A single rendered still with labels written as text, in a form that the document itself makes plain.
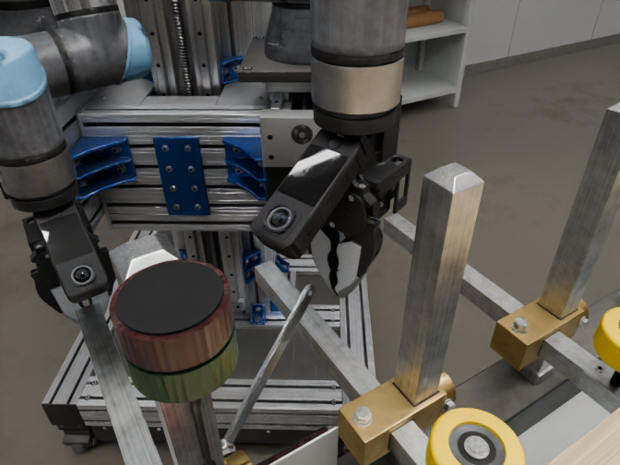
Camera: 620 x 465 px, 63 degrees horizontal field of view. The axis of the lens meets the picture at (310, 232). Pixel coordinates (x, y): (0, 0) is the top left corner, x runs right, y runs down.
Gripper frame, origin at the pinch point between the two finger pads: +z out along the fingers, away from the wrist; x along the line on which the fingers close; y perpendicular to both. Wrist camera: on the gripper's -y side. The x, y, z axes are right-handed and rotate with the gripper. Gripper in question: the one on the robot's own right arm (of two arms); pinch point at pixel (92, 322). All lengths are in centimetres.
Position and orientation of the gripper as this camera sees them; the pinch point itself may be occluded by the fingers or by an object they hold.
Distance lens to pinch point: 73.6
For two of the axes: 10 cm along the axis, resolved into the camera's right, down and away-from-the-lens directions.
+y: -5.2, -5.0, 6.9
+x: -8.5, 3.1, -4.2
